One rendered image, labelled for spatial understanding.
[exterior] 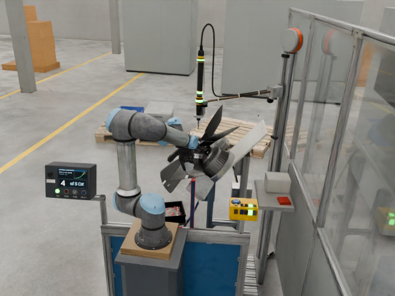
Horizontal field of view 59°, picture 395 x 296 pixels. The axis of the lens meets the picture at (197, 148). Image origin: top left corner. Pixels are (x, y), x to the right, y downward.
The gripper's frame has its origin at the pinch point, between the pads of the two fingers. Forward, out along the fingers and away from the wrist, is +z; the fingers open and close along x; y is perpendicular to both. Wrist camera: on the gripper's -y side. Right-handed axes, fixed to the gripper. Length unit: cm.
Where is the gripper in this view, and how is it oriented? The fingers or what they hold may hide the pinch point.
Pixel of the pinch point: (186, 173)
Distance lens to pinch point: 213.0
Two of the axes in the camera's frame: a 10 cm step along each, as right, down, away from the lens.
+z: 2.6, 8.8, 3.9
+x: 0.6, -4.2, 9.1
